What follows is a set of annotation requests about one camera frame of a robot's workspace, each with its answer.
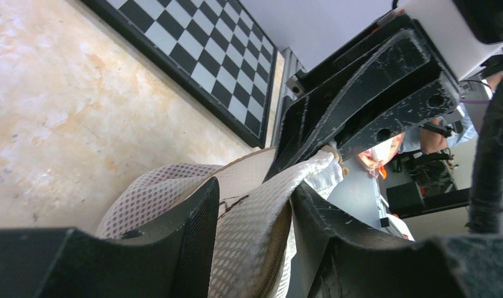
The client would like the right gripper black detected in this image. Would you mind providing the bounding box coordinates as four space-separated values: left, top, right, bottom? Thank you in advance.
294 11 460 158

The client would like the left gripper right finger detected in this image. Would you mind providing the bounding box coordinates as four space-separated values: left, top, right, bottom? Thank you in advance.
291 184 503 297

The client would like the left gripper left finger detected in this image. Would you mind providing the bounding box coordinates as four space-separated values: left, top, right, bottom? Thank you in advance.
0 178 220 297

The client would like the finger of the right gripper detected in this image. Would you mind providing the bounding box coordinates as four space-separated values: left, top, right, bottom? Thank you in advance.
272 62 358 173

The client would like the black white checkerboard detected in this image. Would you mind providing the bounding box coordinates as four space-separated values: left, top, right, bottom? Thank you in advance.
86 0 277 148

